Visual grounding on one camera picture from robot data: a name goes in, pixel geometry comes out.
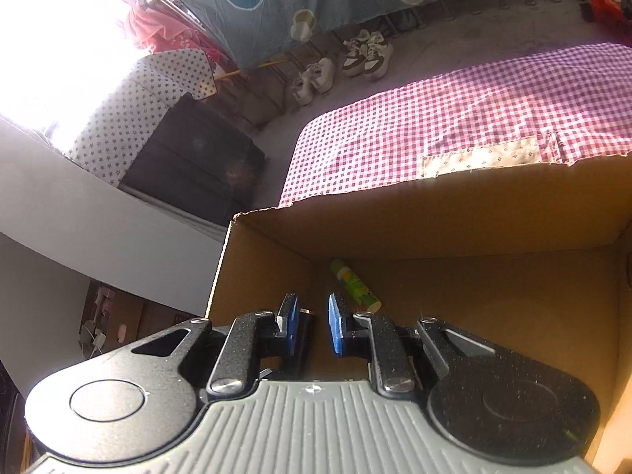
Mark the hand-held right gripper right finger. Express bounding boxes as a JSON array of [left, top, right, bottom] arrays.
[[328, 293, 495, 398]]

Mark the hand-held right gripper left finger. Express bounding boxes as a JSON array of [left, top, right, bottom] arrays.
[[129, 293, 301, 398]]

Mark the small black tube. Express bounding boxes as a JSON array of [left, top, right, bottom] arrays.
[[296, 307, 317, 373]]

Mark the green glue stick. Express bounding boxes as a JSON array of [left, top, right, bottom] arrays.
[[329, 258, 382, 313]]

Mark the brown cardboard box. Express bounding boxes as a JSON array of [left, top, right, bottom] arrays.
[[205, 150, 632, 474]]

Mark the wooden cabinet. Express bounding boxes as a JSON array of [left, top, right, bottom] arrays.
[[79, 280, 205, 361]]

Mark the dark wooden chest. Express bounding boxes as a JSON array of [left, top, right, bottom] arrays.
[[121, 93, 267, 213]]

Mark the pink checked tablecloth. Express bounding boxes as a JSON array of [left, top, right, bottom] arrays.
[[279, 43, 632, 208]]

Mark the star print cloth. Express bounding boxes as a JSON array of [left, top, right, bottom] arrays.
[[66, 49, 218, 188]]

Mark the brown and white sneaker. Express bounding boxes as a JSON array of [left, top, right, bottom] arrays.
[[342, 30, 371, 78]]

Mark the dark and white sneakers pair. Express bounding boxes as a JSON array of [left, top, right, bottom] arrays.
[[364, 32, 395, 81]]

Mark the pink cloth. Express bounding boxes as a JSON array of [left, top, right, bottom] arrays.
[[126, 0, 233, 77]]

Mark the red plastic bag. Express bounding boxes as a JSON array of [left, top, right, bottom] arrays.
[[590, 0, 632, 45]]

